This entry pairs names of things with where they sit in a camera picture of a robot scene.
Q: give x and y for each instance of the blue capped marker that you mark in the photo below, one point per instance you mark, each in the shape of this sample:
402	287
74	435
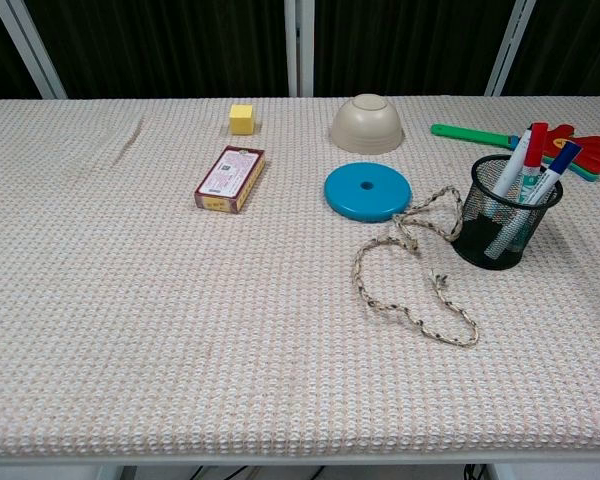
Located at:
562	160

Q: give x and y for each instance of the black mesh pen holder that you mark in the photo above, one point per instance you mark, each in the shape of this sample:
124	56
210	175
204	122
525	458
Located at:
472	236

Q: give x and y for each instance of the white marker pen dark cap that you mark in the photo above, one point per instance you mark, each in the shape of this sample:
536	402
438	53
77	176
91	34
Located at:
511	165

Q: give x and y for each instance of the white marker pen red cap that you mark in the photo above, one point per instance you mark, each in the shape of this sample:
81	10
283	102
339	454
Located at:
535	147

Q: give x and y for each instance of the blue disc with hole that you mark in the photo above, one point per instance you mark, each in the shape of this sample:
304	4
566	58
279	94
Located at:
350	195

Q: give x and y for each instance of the red printed carton box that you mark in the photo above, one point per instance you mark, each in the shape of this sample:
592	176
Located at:
230	175

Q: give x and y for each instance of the beige upturned bowl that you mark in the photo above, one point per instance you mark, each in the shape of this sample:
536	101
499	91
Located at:
365	125

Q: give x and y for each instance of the yellow cube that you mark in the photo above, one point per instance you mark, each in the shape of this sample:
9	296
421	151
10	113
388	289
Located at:
242	120

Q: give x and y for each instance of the beige woven tablecloth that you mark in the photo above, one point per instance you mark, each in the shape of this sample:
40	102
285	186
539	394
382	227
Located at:
130	300

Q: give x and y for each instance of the black pleated curtain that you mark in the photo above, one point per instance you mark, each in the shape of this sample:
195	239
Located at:
180	45

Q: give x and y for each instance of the grey metal frame post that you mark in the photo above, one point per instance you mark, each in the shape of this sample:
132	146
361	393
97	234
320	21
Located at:
300	50
510	47
29	47

